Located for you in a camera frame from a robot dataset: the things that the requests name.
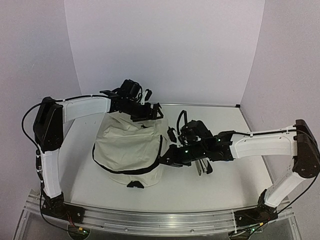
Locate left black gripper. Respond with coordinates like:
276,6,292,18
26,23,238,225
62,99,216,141
123,98,164,123

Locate cream canvas backpack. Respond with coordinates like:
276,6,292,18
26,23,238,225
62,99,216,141
92,112,170,188

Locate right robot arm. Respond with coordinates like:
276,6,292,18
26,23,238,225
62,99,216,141
156,105,293,213

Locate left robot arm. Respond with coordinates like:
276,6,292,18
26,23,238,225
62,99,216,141
27,79,164,218

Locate silver black stapler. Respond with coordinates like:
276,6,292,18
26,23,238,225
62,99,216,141
195,159,213,176

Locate aluminium front rail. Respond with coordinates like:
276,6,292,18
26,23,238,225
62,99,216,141
13,190,301,240

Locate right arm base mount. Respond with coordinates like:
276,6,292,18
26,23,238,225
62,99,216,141
234,191,278,227

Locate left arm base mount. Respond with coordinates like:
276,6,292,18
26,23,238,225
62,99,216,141
41,193,85,224

